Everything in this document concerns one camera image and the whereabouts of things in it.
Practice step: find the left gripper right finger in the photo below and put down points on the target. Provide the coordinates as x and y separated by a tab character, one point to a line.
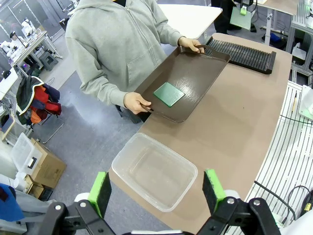
212	191

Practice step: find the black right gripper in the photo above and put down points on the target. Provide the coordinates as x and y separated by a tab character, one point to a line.
247	2

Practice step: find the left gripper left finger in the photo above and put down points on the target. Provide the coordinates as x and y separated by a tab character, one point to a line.
101	193

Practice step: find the wide green PCB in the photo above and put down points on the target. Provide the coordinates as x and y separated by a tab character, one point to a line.
240	20

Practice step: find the dark brown serving tray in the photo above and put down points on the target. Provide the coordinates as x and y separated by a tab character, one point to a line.
195	80

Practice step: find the square green PCB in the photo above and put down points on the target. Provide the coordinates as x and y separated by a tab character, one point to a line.
168	94

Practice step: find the white slatted robot base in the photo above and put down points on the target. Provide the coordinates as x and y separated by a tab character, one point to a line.
288	159

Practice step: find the person's right forearm grey sleeve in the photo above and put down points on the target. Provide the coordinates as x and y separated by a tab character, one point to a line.
105	91

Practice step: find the person's left forearm grey sleeve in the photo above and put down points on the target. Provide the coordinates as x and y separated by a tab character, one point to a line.
170	33

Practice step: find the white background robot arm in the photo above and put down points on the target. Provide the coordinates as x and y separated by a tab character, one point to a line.
28	27

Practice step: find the person's left hand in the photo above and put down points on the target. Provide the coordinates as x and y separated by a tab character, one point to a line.
189	44

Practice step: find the person's right hand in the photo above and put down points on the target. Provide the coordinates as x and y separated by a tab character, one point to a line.
134	104

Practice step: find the black slotted PCB rack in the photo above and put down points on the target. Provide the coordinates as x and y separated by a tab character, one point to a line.
244	55

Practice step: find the white table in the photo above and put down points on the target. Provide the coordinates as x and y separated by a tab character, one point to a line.
190	19

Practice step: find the large cardboard box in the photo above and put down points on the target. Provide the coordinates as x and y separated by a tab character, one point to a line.
49	166

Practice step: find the clear plastic box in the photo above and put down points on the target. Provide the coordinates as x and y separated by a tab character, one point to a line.
156	171

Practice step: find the clear lidded storage bin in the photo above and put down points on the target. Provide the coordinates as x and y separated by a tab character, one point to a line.
24	154

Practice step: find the chair with piled clothes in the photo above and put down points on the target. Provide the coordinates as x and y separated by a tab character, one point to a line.
36	102

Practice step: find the person's grey hoodie torso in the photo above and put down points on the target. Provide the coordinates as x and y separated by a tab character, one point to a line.
110	41

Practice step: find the grey step stool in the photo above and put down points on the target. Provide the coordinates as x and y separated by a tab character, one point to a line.
49	61

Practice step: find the white background desk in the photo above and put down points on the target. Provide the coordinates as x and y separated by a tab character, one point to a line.
31	46

